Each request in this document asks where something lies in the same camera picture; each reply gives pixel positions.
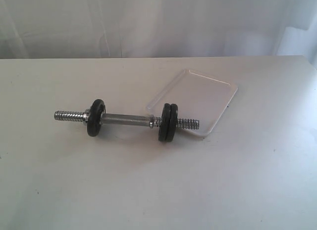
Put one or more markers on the chrome threaded dumbbell bar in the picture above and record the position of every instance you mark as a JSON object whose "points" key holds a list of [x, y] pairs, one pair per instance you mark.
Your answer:
{"points": [[107, 118]]}

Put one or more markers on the black weight plate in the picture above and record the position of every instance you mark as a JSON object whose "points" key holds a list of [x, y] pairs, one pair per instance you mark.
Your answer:
{"points": [[165, 121], [173, 123]]}

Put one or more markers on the black round plastic disc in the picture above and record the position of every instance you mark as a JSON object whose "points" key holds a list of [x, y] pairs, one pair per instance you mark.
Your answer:
{"points": [[97, 109]]}

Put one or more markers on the white rectangular plastic tray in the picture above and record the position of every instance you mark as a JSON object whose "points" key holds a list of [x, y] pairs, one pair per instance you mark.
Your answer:
{"points": [[199, 97]]}

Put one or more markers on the white backdrop curtain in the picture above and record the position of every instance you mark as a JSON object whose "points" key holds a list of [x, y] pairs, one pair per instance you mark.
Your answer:
{"points": [[157, 28]]}

